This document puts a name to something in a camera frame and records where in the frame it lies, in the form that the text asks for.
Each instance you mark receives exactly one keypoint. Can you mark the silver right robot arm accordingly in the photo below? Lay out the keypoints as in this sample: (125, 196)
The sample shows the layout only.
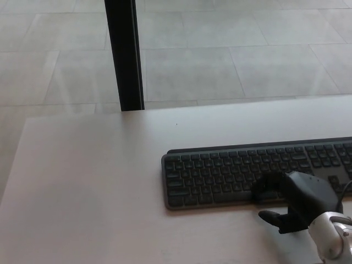
(331, 236)

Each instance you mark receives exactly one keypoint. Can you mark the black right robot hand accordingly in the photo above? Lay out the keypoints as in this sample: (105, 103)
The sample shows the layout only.
(308, 198)

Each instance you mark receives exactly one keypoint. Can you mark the black vertical frame post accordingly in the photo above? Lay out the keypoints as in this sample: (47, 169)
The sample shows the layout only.
(123, 55)

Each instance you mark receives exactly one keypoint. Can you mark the black keyboard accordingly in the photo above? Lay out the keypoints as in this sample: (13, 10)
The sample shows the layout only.
(214, 178)

